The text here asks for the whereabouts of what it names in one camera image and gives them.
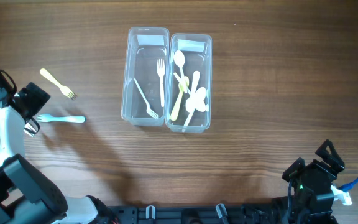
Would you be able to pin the clear plastic fork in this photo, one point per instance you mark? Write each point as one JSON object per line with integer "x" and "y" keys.
{"x": 30, "y": 130}

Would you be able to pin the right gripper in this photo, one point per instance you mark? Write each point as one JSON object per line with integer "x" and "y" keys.
{"x": 317, "y": 165}

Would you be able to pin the white spoon vertical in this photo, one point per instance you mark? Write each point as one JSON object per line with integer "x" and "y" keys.
{"x": 196, "y": 110}

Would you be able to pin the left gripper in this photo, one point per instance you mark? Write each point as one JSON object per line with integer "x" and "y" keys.
{"x": 33, "y": 101}

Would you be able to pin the white spoon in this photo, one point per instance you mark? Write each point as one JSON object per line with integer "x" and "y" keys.
{"x": 179, "y": 60}
{"x": 198, "y": 100}
{"x": 194, "y": 84}

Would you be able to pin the clear plastic container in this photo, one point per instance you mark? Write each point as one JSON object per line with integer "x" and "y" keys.
{"x": 197, "y": 49}
{"x": 145, "y": 45}

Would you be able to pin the right clear plastic container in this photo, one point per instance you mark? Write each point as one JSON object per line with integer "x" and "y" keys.
{"x": 197, "y": 49}

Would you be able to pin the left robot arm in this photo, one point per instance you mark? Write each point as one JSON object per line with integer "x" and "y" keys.
{"x": 26, "y": 195}

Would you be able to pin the yellow plastic spoon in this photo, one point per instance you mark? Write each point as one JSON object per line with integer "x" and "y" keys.
{"x": 176, "y": 107}

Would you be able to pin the white fork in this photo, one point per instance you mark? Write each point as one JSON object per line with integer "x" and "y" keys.
{"x": 161, "y": 73}

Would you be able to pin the white fork pointing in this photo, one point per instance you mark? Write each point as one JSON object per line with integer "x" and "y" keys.
{"x": 149, "y": 111}

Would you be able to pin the yellow plastic fork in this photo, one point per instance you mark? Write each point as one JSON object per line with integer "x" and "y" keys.
{"x": 64, "y": 89}

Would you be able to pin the left clear plastic container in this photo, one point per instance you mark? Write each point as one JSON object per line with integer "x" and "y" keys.
{"x": 145, "y": 45}

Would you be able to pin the light blue plastic fork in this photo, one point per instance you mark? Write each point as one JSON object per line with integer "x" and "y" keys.
{"x": 46, "y": 118}

